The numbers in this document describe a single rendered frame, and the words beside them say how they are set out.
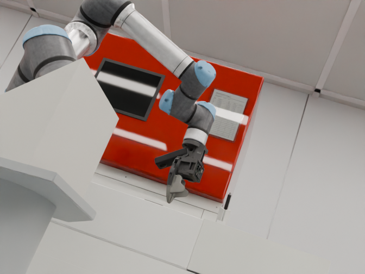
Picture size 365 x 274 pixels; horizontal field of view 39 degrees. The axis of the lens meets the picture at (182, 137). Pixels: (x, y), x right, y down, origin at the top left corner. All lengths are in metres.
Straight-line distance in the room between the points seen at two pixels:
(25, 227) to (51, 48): 0.44
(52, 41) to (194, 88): 0.52
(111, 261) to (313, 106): 2.88
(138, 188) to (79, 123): 0.98
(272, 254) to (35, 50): 0.79
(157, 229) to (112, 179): 0.77
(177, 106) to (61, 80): 0.62
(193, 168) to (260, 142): 2.25
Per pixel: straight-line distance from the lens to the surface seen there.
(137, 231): 1.41
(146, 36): 1.62
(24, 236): 1.09
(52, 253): 1.44
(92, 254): 1.41
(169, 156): 1.67
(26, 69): 1.33
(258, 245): 1.40
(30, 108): 1.11
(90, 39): 1.67
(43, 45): 1.29
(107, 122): 1.28
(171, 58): 1.61
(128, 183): 2.12
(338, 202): 3.77
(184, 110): 1.67
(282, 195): 3.70
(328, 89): 3.98
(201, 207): 2.07
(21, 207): 1.08
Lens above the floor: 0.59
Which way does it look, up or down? 23 degrees up
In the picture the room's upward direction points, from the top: 21 degrees clockwise
